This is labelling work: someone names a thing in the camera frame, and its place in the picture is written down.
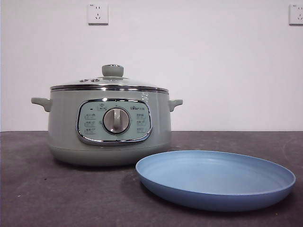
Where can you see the glass lid with green knob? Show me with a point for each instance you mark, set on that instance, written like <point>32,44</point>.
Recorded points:
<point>112,70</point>

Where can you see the blue round plate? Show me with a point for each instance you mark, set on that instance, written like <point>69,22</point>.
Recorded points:
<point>213,170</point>

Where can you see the pale green electric steamer pot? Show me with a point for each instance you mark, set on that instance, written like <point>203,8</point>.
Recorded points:
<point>64,123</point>

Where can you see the white wall socket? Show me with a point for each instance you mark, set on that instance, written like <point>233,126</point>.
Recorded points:
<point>98,14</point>
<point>297,14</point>

